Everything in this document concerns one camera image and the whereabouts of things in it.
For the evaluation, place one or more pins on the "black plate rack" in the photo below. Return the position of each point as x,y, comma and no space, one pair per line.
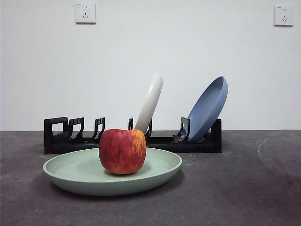
54,146

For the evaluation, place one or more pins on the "blue round plate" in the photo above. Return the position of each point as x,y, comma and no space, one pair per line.
209,106

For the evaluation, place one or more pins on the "white round plate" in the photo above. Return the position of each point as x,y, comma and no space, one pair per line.
152,99

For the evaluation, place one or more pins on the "red apple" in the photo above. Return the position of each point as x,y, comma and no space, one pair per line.
122,150

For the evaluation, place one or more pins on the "green round plate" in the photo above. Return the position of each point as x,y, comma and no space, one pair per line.
77,174

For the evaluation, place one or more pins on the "white wall socket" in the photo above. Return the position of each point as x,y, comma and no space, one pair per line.
284,16
85,13

